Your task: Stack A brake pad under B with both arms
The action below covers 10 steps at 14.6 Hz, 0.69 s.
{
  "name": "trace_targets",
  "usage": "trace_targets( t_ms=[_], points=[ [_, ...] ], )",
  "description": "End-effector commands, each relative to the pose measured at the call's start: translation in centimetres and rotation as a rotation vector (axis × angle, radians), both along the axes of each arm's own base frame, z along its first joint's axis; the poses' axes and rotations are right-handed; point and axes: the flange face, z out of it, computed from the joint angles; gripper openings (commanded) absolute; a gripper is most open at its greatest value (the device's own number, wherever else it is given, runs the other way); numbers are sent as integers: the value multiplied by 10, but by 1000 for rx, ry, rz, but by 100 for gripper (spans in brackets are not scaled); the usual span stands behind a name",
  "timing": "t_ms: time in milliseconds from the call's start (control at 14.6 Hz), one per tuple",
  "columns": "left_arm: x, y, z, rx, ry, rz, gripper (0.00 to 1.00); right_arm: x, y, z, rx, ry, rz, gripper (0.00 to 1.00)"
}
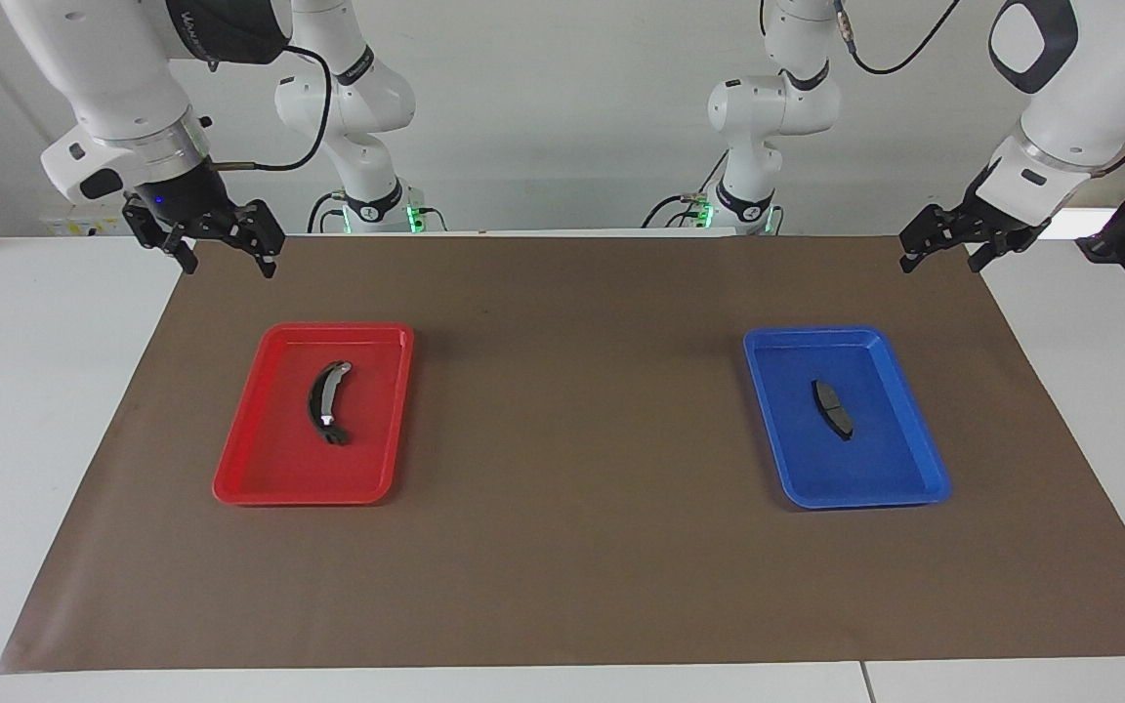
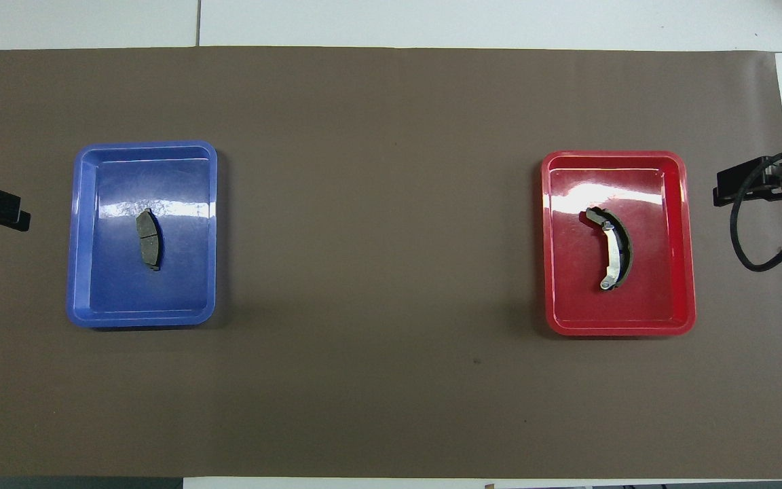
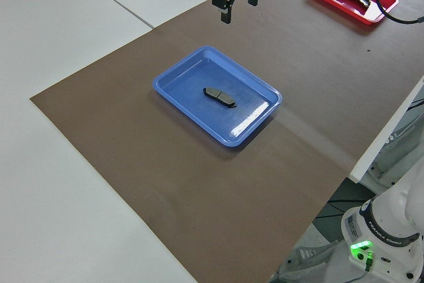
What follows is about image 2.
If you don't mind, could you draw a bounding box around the brown table mat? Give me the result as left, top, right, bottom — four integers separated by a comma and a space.
0, 46, 782, 479

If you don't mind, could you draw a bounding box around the blue plastic tray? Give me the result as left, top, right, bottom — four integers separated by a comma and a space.
67, 141, 219, 329

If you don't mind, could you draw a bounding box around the curved metal brake shoe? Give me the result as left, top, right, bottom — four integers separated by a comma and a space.
585, 206, 634, 291

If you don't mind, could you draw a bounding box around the red plastic tray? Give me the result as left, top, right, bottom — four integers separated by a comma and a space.
541, 150, 696, 337

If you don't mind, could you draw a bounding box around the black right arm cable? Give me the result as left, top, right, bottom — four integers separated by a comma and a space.
730, 148, 782, 272

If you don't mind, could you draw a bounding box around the dark brake pad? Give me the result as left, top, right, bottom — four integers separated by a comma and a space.
135, 209, 163, 272

